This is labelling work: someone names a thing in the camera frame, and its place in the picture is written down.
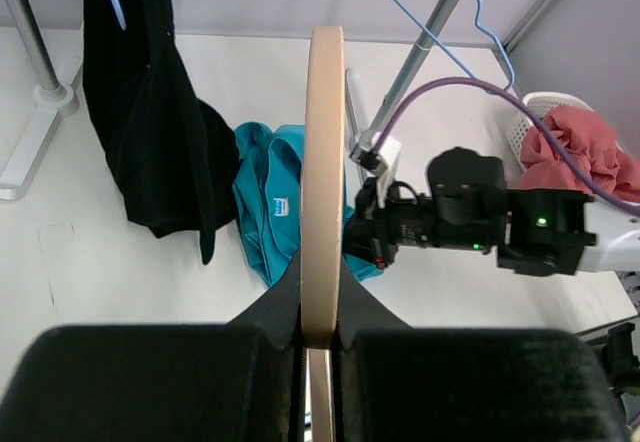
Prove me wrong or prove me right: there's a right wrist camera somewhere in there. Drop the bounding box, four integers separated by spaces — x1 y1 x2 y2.
349 129 401 209

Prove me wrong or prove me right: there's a beige wooden hanger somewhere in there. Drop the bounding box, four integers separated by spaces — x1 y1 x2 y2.
300 26 345 441

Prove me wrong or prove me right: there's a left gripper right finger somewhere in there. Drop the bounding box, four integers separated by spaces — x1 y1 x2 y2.
335 256 633 441

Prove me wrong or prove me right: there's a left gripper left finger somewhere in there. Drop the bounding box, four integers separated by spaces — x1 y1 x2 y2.
1 259 303 441

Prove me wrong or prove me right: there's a black t shirt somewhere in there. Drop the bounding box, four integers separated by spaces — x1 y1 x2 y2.
82 0 239 263

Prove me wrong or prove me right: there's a silver clothes rack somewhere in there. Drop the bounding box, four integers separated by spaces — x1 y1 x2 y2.
1 0 459 200

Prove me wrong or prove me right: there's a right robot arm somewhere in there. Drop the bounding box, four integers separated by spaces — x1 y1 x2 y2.
343 147 639 277

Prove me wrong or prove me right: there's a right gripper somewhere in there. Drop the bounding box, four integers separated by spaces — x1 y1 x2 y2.
344 177 440 270

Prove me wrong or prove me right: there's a salmon pink t shirt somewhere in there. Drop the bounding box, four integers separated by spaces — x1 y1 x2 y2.
518 106 639 203

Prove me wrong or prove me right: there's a teal t shirt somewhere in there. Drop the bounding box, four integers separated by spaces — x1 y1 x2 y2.
232 121 386 291

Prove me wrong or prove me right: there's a white laundry basket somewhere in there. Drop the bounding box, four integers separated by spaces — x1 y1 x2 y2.
504 91 626 163

